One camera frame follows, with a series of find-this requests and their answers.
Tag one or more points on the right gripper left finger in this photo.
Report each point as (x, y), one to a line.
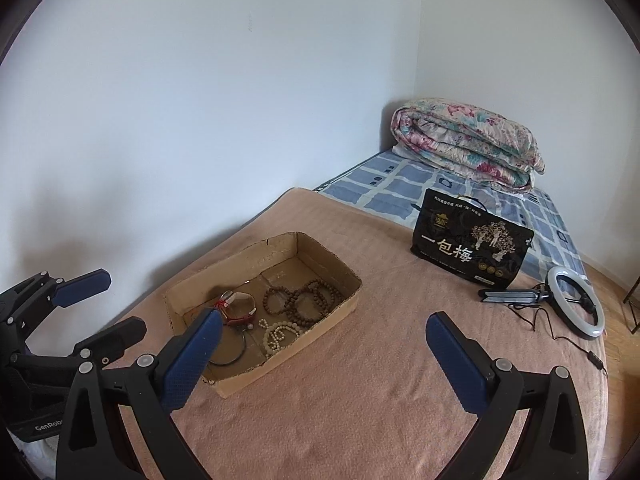
(185, 357)

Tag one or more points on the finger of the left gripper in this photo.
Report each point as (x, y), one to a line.
(110, 345)
(67, 293)

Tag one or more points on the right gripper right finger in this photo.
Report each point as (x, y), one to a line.
(464, 362)

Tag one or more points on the thin black bangle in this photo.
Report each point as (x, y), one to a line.
(230, 349)

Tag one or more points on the red strap wristwatch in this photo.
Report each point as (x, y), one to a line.
(237, 309)

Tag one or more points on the brown wooden bead mala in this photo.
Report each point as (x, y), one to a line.
(304, 306)

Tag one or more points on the black folded tripod stand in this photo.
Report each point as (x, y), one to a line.
(518, 297)

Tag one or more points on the shallow cardboard box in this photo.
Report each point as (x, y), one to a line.
(291, 260)

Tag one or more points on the black plum snack bag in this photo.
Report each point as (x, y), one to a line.
(467, 240)

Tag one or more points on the black metal clothes rack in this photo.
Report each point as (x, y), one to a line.
(633, 306)

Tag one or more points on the folded floral quilt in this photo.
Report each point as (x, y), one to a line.
(474, 143)

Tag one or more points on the white ring light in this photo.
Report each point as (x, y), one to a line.
(574, 300)

